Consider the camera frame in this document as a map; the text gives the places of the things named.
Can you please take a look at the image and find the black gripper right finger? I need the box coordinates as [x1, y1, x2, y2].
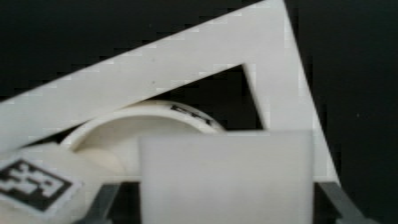
[312, 182, 380, 224]

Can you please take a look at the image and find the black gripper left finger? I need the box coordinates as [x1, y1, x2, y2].
[72, 182, 140, 224]

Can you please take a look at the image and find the white stool leg with tag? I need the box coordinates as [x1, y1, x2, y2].
[0, 144, 120, 224]

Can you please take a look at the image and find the white round stool seat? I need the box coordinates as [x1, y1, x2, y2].
[60, 100, 225, 179]

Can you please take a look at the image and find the white U-shaped boundary fence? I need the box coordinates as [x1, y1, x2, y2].
[0, 0, 339, 182]

